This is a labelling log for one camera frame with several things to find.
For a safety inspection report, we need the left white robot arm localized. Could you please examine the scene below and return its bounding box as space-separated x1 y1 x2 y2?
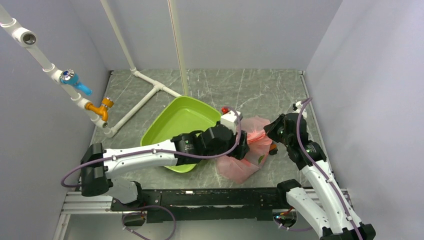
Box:
80 122 250 210

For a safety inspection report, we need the beige vertical pole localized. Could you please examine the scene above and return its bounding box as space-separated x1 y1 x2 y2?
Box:
167 0 189 96

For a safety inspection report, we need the blue valve tap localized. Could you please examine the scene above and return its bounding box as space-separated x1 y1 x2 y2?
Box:
60 69 93 96

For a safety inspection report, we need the green plastic tray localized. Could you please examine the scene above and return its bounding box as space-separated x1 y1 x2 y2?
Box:
140 96 222 174

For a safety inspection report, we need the orange black hex key set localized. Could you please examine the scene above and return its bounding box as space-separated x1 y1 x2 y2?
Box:
268 143 278 156

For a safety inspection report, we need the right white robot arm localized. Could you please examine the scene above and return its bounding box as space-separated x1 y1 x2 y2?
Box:
263 113 376 240

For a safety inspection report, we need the orange faucet tap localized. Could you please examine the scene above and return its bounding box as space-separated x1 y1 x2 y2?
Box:
84 97 115 122

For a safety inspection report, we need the white PVC pipe frame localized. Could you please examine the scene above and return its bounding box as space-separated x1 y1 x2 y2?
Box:
0 0 181 138

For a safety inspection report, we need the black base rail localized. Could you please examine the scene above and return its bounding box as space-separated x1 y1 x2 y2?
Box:
110 187 290 224

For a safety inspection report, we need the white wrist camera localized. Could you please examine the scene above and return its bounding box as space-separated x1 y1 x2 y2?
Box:
220 106 243 135
292 101 307 119

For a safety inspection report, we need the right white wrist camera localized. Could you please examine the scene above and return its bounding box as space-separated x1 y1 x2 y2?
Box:
292 101 307 119

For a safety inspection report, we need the pink plastic bag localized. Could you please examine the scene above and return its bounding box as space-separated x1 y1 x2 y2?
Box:
215 116 273 184

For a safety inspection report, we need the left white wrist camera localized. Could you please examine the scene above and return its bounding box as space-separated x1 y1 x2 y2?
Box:
220 106 243 135

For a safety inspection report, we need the purple cable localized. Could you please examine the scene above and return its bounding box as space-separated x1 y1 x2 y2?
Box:
60 106 243 240
273 96 365 240

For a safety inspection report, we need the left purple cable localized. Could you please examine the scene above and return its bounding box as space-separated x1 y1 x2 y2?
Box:
60 106 243 240

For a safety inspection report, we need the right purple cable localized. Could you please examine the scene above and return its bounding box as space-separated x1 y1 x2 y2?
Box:
273 96 365 240

